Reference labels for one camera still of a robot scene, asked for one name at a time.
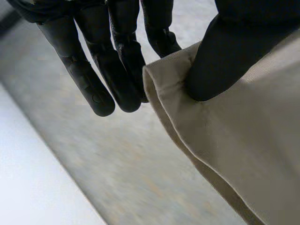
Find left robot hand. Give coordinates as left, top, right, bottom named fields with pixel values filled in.
left=6, top=0, right=300, bottom=117

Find beige shorts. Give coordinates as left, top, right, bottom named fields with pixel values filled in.
left=142, top=30, right=300, bottom=225

